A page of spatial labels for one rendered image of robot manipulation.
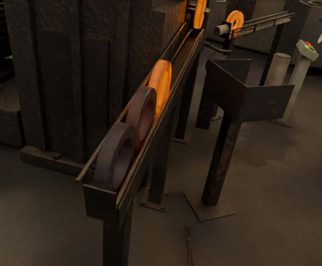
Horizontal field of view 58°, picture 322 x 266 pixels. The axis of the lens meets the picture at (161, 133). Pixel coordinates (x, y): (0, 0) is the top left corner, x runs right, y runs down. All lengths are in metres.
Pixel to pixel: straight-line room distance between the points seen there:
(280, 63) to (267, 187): 0.94
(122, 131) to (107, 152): 0.06
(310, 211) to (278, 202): 0.16
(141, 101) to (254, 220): 1.00
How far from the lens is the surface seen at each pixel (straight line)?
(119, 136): 0.63
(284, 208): 1.71
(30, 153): 1.71
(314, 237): 1.64
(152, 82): 0.89
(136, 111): 0.74
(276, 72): 2.31
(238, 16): 2.10
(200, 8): 1.56
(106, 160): 0.61
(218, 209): 1.53
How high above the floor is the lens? 1.07
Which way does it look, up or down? 32 degrees down
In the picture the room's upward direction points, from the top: 8 degrees clockwise
